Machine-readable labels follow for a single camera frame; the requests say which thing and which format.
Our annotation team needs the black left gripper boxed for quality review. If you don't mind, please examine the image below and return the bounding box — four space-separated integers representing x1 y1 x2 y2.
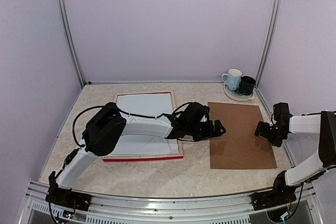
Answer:
188 120 227 143

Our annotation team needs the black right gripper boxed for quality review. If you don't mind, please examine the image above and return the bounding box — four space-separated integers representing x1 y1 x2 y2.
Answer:
255 121 288 147

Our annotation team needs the red sunset photo white border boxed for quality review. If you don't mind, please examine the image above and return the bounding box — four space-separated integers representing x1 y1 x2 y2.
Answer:
104 92 181 156

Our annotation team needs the red wooden picture frame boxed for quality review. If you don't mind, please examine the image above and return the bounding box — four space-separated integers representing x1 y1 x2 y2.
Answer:
102 90 184 163

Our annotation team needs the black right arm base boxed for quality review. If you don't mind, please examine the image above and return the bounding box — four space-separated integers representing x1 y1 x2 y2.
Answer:
251 173 298 211

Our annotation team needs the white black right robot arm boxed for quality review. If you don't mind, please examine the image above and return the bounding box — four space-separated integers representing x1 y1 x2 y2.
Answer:
254 102 335 205

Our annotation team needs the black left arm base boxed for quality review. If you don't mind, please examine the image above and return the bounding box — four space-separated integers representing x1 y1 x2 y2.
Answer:
46 187 92 211

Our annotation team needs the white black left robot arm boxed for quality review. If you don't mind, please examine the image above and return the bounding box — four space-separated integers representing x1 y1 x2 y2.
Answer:
48 102 226 206

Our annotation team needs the white plate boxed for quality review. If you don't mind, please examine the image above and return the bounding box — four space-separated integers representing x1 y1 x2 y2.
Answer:
224 84 255 102

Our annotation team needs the dark green mug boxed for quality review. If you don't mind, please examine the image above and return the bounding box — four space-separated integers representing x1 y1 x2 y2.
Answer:
238 76 256 95

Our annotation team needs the light blue mug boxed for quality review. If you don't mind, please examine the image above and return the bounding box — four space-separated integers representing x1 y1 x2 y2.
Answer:
221 69 242 91

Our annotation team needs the brown frame backing board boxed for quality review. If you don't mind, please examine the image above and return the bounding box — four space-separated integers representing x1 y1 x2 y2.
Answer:
208 102 277 170

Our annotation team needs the aluminium front rail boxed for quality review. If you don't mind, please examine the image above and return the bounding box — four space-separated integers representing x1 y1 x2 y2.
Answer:
19 180 323 224

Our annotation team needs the right aluminium corner post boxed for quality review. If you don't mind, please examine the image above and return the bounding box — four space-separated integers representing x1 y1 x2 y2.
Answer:
256 0 281 89

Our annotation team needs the aluminium corner post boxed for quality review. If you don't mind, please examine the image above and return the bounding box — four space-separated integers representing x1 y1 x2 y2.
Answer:
256 0 281 89
57 0 86 88

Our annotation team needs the left aluminium corner post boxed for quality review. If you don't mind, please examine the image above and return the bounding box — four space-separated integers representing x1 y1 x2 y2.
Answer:
57 0 86 88

